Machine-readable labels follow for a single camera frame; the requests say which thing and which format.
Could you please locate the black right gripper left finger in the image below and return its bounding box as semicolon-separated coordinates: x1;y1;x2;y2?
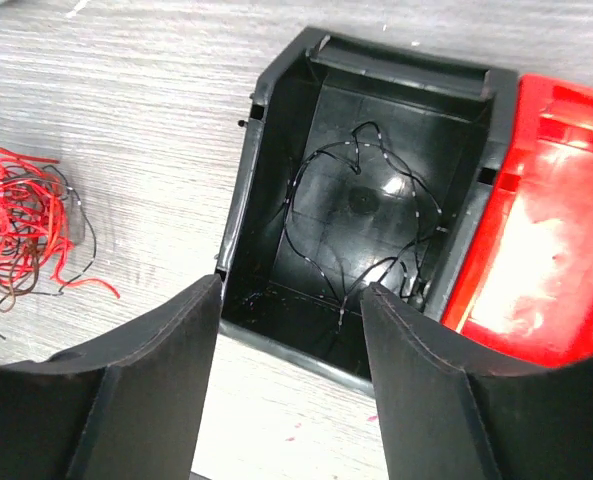
0;274;222;479

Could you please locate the red cable bundle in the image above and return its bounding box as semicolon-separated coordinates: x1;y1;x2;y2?
0;141;122;314

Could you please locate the thin black cable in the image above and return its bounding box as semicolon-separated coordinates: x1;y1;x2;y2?
281;121;445;331

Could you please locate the black plastic bin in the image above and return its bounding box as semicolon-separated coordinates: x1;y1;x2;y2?
216;26;519;394

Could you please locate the red plastic bin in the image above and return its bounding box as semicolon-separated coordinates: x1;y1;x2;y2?
442;74;593;368

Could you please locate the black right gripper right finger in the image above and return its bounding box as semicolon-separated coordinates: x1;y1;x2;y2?
361;283;593;479

